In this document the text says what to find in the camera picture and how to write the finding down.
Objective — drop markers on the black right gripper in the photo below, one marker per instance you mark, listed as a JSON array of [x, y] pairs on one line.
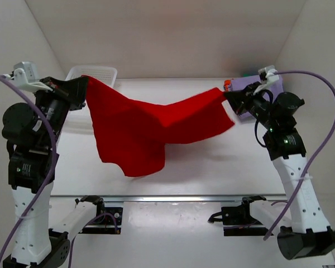
[[242, 99]]

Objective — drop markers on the red t shirt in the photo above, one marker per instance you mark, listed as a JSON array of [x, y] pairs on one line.
[[132, 134]]

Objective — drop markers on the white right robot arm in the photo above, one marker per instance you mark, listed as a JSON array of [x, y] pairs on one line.
[[301, 228]]

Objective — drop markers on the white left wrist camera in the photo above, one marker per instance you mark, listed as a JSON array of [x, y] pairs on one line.
[[25, 77]]

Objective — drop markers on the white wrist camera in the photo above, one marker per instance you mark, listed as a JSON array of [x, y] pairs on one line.
[[25, 77], [268, 76]]

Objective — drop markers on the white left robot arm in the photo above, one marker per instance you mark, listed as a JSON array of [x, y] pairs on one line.
[[32, 130]]

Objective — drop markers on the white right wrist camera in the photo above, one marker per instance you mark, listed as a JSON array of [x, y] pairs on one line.
[[268, 76]]

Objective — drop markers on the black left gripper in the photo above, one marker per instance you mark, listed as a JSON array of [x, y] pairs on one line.
[[79, 85]]

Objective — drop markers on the aluminium table edge rail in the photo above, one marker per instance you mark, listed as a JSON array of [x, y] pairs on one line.
[[170, 198]]

